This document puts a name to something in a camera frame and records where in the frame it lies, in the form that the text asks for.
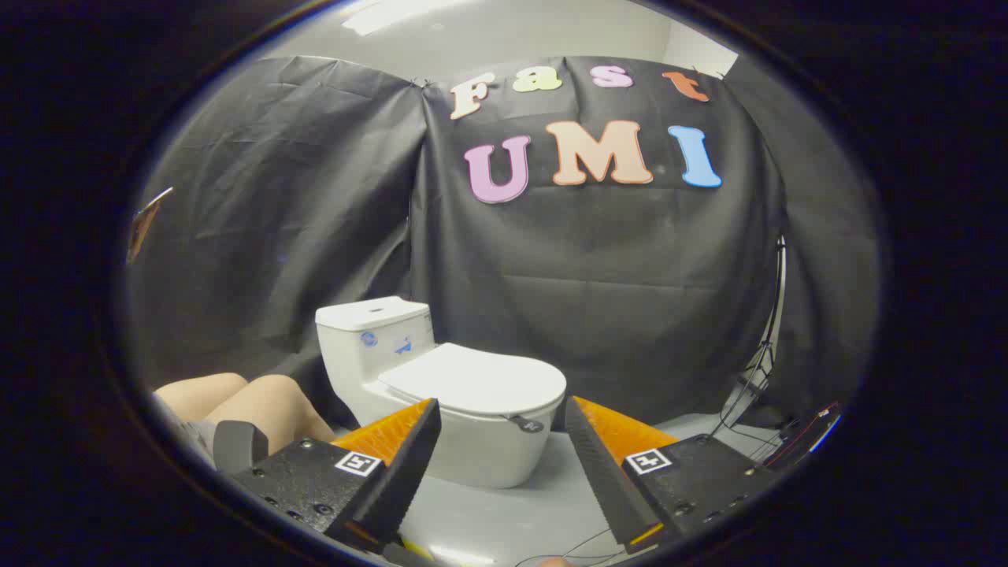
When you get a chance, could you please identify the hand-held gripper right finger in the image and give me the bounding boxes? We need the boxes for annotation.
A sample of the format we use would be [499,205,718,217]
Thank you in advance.
[564,395,782,556]

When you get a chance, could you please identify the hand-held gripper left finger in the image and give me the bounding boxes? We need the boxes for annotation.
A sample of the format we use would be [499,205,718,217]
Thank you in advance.
[232,398,443,566]

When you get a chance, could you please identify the white toilet lid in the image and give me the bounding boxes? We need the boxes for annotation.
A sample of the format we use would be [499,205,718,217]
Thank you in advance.
[378,343,568,417]

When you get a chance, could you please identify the white ceramic toilet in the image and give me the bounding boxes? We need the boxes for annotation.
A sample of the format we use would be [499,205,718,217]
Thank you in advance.
[315,297,566,489]

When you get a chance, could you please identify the person's leg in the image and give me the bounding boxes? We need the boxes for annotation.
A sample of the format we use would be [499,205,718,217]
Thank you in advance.
[209,375,338,454]
[154,372,249,422]

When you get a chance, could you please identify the black backdrop cloth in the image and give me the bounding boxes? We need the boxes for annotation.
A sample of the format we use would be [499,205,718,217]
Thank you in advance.
[126,55,881,430]

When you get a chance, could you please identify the black device with red edge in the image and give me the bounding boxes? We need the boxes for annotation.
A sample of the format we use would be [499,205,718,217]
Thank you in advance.
[760,402,843,473]

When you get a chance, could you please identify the black metal stand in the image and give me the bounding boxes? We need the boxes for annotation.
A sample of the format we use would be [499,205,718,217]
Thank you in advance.
[713,232,788,430]

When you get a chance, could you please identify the brown cardboard piece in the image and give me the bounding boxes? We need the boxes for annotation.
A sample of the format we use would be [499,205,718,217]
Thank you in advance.
[126,187,174,265]

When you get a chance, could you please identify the dark grey curved strap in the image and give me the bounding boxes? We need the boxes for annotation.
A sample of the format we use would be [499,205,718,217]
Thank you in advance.
[214,421,270,473]

